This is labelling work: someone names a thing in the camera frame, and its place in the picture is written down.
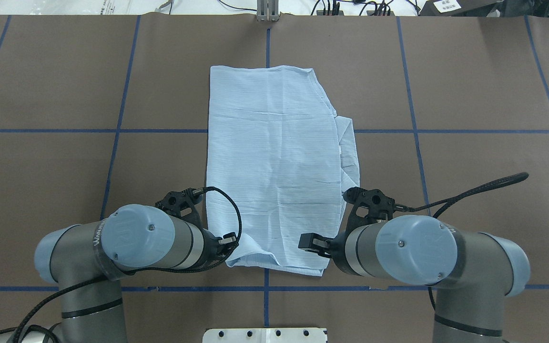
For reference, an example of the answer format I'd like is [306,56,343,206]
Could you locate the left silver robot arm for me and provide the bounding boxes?
[33,204,238,343]

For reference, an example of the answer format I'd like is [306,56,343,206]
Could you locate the black braided right cable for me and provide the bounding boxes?
[394,172,529,310]

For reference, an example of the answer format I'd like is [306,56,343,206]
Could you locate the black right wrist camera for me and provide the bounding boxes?
[343,187,395,228]

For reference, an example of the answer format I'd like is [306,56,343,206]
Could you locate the black braided cable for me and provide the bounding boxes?
[0,187,243,343]
[394,172,529,310]

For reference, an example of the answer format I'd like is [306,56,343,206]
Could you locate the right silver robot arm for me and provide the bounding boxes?
[298,215,531,343]

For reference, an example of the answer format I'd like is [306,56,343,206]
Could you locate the black labelled box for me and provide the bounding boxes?
[419,0,502,17]

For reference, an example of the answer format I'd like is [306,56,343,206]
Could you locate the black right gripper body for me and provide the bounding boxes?
[326,232,356,275]

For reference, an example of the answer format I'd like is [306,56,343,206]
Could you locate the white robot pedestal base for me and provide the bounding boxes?
[202,327,328,343]

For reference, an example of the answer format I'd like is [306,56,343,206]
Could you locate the aluminium frame post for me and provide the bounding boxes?
[256,0,280,22]

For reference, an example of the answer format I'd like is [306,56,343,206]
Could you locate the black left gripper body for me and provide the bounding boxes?
[201,229,225,268]

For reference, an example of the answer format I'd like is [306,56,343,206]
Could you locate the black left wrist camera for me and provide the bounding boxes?
[154,188,205,228]

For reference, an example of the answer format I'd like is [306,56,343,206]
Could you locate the black braided left cable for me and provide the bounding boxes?
[0,187,243,343]

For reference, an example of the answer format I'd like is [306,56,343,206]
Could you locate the light blue button-up shirt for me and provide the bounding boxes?
[205,65,360,277]

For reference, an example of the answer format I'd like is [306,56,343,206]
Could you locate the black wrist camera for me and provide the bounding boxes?
[343,187,395,228]
[154,188,205,228]

